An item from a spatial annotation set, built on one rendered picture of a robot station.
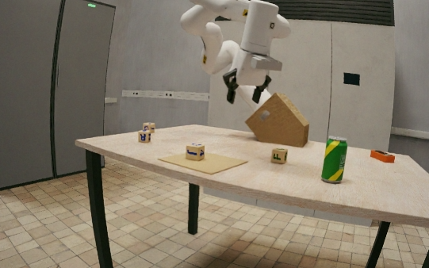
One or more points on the tan flat mat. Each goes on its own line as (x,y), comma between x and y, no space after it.
(210,164)

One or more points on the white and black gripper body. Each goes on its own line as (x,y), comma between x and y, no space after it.
(246,75)

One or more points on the green and yellow striped drink can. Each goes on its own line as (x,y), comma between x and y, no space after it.
(334,159)

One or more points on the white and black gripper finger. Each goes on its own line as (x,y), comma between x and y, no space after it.
(230,85)
(259,89)

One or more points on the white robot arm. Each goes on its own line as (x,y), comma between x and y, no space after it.
(262,24)

